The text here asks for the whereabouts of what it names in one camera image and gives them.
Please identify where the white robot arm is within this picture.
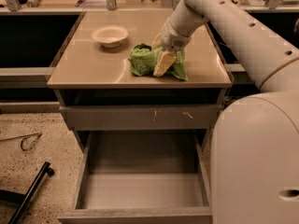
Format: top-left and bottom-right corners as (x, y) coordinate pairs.
(160, 0), (299, 224)

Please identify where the white paper bowl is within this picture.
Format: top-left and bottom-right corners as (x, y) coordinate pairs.
(91, 25), (128, 49)

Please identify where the grey drawer cabinet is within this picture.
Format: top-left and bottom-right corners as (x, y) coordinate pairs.
(46, 8), (234, 224)

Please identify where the closed grey top drawer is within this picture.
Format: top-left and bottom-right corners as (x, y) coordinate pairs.
(60, 105), (221, 131)

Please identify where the green rice chip bag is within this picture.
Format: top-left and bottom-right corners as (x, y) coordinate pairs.
(128, 44), (188, 80)

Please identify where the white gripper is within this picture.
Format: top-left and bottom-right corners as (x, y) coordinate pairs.
(151, 18), (192, 77)

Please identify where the thin cable on floor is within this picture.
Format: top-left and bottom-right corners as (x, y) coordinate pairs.
(0, 132), (43, 152)

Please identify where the open grey middle drawer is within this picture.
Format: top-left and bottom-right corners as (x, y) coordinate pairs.
(58, 131), (212, 224)

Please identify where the black metal stand leg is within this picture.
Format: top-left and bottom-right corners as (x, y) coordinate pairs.
(0, 161), (55, 224)

